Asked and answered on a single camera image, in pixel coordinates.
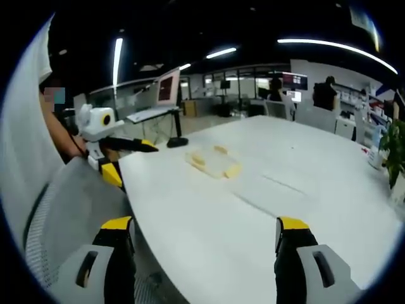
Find open laptop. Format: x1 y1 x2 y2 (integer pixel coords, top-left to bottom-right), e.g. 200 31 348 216
126 67 184 124

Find cardboard box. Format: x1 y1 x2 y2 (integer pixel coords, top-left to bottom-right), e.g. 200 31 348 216
182 100 197 117

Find wall monitor screen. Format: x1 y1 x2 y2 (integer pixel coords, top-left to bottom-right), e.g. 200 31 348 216
282 72 309 91

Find green potted plant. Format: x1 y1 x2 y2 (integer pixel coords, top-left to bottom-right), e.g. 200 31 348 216
378 119 405 191

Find storage shelf with boxes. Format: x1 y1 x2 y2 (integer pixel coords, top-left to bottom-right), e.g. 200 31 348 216
334 81 405 130

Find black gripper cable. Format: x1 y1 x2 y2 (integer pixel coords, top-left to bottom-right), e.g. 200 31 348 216
70 132 90 158

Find white office chair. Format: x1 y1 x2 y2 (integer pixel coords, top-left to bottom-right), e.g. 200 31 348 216
295 101 337 134
265 99 297 122

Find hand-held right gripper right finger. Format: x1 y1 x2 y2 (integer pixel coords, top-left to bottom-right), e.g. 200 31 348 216
273 216 362 304

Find grey mesh office chair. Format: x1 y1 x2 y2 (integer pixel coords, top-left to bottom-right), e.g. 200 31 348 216
24 155 165 304

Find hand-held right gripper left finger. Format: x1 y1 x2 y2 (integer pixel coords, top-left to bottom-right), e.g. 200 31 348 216
50 216 137 304

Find person in white shirt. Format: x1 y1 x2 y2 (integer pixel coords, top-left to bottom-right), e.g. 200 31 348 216
0 14 68 244

